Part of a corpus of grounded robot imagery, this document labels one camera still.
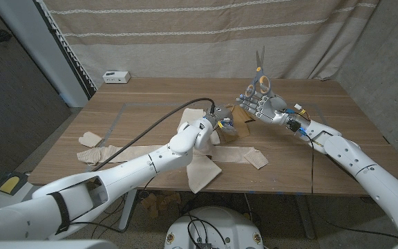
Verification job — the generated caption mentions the long ribbed beige cloth strip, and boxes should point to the long ribbed beige cloth strip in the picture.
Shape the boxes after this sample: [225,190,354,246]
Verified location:
[76,144,269,170]

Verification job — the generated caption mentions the brown paper bag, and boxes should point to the brown paper bag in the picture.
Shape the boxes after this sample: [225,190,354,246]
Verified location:
[219,103,255,143]

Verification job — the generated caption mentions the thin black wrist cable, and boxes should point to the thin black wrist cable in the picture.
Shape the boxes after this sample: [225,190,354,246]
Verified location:
[302,133,398,241]
[69,176,158,234]

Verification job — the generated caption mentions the grey yellow scissors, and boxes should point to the grey yellow scissors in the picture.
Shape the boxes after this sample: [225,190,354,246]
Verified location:
[244,46,272,100]

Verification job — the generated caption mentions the small beige cloth scrap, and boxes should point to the small beige cloth scrap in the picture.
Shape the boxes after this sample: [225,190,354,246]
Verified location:
[78,131,104,149]

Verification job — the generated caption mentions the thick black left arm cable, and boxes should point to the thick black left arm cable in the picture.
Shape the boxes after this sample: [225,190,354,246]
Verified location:
[91,98,217,173]

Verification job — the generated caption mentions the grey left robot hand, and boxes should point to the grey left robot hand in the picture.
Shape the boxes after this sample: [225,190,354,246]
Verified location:
[206,105,238,136]

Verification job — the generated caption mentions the thin black left wrist cable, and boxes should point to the thin black left wrist cable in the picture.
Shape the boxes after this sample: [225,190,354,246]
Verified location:
[69,176,158,234]

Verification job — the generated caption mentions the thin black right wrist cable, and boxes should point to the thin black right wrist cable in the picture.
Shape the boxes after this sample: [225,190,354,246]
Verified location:
[302,133,398,241]

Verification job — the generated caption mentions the black torso cable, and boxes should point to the black torso cable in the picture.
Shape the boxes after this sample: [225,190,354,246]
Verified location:
[184,213,228,249]

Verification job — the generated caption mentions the beige striped backdrop curtain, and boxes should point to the beige striped backdrop curtain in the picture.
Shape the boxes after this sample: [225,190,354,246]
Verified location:
[41,0,381,89]

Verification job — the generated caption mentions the dark grey door panel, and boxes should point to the dark grey door panel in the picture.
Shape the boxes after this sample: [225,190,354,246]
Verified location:
[0,0,73,174]

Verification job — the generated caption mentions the cream cloth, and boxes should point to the cream cloth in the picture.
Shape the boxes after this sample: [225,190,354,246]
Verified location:
[177,108,223,194]

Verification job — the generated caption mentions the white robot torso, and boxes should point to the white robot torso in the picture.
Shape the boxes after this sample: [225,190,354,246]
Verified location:
[164,206,265,249]

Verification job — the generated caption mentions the grey table leg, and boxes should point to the grey table leg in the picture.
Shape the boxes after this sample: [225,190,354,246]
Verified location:
[294,194,316,240]
[118,189,138,232]

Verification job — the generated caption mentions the cardboard scraps pile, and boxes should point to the cardboard scraps pile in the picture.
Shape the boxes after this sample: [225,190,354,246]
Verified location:
[140,192,182,217]

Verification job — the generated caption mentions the yellow black pedal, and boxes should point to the yellow black pedal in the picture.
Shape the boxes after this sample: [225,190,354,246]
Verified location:
[0,172,29,194]

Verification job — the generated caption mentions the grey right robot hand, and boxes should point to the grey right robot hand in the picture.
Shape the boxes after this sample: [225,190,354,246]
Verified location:
[236,90,292,125]

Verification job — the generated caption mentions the white power strip box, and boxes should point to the white power strip box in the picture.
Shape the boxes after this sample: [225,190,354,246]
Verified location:
[102,71,132,84]

